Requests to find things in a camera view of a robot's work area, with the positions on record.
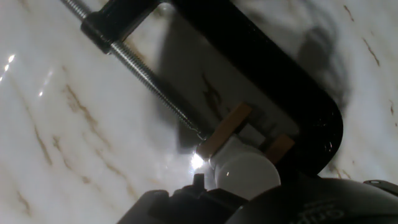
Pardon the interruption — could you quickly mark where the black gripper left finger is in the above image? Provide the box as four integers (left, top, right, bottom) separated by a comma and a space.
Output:
117, 189, 170, 224

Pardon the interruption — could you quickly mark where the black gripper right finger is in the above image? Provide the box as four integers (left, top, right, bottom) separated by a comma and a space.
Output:
149, 173, 248, 224

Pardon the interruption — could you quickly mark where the white light bulb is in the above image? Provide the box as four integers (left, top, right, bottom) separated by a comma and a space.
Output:
208, 136, 281, 200

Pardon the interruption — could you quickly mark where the small wooden clamp pad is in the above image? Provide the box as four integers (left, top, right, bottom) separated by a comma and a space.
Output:
196, 102, 252, 161
266, 133, 295, 165

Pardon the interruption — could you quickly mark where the marble pattern table sheet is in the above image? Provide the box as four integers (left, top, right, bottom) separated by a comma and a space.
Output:
0, 0, 398, 224

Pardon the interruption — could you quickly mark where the black metal C-clamp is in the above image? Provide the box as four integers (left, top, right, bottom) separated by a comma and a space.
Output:
58, 0, 345, 178

